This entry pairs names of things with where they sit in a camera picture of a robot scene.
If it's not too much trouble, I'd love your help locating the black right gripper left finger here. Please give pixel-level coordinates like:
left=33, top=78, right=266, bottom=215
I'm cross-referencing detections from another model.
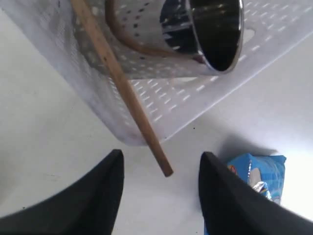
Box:
left=0, top=149, right=124, bottom=235

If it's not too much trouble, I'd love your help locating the blue chips bag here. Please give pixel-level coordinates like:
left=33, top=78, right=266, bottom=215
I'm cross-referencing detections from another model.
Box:
left=227, top=153, right=287, bottom=205

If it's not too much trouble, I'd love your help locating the white perforated plastic basket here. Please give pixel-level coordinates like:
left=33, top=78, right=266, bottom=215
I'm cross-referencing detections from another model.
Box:
left=0, top=0, right=313, bottom=145

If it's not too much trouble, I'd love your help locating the shiny steel cup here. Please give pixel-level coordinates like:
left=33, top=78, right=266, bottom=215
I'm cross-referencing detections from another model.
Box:
left=104, top=0, right=244, bottom=75

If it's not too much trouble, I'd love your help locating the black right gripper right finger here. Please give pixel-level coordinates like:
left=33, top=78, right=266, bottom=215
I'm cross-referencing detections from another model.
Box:
left=198, top=152, right=313, bottom=235

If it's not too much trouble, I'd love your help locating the brown wooden chopstick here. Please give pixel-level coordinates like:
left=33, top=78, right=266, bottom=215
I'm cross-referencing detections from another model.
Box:
left=70, top=0, right=174, bottom=177

